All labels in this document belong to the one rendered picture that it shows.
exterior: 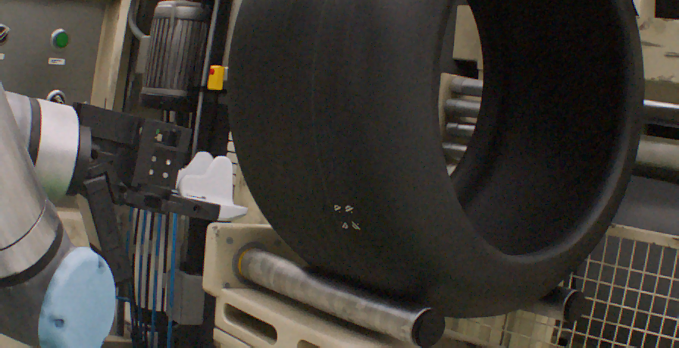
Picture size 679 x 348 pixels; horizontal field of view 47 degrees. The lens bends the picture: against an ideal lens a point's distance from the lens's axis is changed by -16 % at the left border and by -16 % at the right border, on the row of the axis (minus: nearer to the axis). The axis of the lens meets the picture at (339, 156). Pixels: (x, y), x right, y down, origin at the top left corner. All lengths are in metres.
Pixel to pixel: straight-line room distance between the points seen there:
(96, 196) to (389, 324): 0.35
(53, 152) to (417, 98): 0.35
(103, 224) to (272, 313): 0.35
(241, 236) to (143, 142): 0.42
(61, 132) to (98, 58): 0.67
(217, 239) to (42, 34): 0.46
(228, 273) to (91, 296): 0.57
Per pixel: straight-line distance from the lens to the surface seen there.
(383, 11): 0.85
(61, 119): 0.76
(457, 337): 1.33
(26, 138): 0.73
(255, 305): 1.12
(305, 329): 1.03
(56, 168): 0.75
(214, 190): 0.85
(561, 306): 1.14
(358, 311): 0.99
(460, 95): 1.61
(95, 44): 1.41
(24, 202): 0.58
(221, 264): 1.18
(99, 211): 0.80
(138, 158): 0.79
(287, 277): 1.10
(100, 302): 0.64
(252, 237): 1.19
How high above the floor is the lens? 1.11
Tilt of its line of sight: 3 degrees down
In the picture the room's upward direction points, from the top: 7 degrees clockwise
